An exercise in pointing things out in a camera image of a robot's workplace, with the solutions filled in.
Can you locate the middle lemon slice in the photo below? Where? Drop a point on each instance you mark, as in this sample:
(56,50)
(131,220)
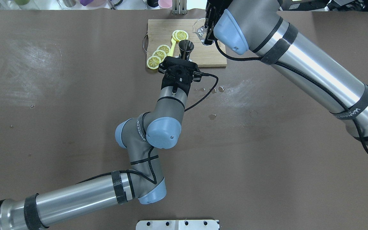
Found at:
(160,54)

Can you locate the lower lemon slice under knife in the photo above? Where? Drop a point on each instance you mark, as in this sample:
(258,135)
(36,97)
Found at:
(173,34)

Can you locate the aluminium frame post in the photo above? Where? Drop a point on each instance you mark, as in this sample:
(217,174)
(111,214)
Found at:
(179,7)

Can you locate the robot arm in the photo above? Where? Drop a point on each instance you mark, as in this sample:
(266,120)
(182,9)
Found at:
(254,25)
(141,137)

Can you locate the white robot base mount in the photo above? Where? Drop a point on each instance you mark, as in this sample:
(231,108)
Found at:
(185,224)

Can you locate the pink cup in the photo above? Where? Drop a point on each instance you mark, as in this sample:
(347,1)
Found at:
(165,4)

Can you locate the steel double jigger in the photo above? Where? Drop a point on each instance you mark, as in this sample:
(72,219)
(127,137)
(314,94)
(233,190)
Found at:
(185,47)

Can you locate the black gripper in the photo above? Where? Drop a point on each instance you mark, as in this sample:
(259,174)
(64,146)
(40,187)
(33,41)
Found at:
(165,84)
(211,14)

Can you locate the top lemon slice on knife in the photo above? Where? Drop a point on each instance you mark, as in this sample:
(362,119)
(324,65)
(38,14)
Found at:
(182,35)

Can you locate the yellow plastic knife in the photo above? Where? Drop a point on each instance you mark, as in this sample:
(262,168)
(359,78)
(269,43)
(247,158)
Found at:
(173,44)

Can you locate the clear glass measuring cup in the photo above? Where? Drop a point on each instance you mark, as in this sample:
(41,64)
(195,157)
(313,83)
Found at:
(199,29)

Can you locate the lemon slice at board corner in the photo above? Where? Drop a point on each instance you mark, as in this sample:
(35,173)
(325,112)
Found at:
(153,62)

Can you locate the wooden cutting board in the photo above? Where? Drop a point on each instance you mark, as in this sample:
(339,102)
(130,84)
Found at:
(160,33)

